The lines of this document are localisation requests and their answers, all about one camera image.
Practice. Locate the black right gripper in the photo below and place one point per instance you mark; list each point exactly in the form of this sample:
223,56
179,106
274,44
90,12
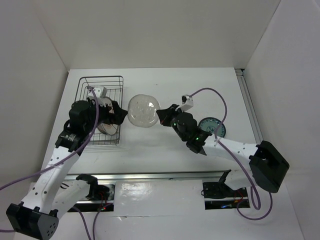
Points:
165,114

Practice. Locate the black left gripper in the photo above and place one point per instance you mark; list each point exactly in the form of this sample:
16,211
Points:
116,118

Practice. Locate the orange sunburst plate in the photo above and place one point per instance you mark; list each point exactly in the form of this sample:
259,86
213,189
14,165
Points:
108,129

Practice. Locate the clear glass plate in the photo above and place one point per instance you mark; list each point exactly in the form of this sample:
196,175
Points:
142,111

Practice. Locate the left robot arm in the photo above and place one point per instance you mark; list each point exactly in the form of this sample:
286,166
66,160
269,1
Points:
38,213

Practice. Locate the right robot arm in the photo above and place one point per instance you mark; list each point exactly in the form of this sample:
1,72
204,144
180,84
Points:
264,164

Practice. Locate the blue floral plate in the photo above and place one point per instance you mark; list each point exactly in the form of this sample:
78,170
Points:
211,124

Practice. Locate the metal wire dish rack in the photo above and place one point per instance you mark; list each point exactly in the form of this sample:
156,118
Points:
115,86

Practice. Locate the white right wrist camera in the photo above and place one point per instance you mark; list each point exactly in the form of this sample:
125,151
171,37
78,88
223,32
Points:
186,103

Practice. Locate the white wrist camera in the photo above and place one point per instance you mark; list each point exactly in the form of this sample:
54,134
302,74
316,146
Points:
186,103
97,93

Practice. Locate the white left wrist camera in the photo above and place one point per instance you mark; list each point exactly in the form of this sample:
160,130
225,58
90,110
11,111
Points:
97,93

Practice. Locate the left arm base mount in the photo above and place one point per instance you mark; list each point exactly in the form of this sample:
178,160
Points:
100,196

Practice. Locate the aluminium frame rail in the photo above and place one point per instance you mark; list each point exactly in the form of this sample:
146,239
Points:
249,105

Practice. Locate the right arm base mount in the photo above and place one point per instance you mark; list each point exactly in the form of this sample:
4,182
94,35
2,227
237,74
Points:
218,196

